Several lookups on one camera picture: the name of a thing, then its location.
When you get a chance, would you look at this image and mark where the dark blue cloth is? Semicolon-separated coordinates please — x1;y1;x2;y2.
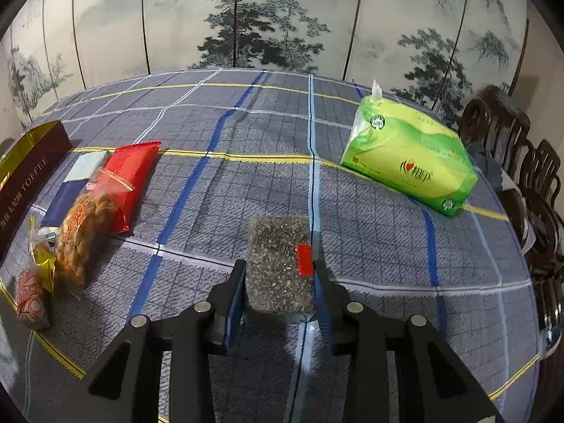
467;141;505;190

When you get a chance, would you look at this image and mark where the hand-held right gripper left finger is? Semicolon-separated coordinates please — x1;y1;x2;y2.
81;259;247;423

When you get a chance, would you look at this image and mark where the red snack packet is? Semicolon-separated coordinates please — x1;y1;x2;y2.
99;141;161;234

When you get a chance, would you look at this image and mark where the yellow-ended clear wrapped candy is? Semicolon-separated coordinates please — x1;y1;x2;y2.
27;217;58;294

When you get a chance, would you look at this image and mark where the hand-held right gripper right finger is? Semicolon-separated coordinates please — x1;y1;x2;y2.
313;259;505;423

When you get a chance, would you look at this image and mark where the blue and white packet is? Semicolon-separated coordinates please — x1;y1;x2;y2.
44;151;109;227

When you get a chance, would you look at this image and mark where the pink patterned snack packet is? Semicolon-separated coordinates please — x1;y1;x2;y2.
17;269;51;330

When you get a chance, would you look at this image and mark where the white and blue object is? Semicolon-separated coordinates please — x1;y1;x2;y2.
544;321;561;350

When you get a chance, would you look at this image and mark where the grey sesame block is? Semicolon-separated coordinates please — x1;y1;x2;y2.
247;215;317;315

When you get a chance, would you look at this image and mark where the green tissue pack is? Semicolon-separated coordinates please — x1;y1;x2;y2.
340;80;479;217

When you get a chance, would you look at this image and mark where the clear bag of fried twists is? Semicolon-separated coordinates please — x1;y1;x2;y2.
55;167;133;287

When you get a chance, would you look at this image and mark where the maroon tin box gold interior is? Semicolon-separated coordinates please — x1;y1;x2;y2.
0;120;72;260

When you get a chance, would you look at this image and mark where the painted landscape folding screen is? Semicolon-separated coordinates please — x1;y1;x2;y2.
0;0;529;124

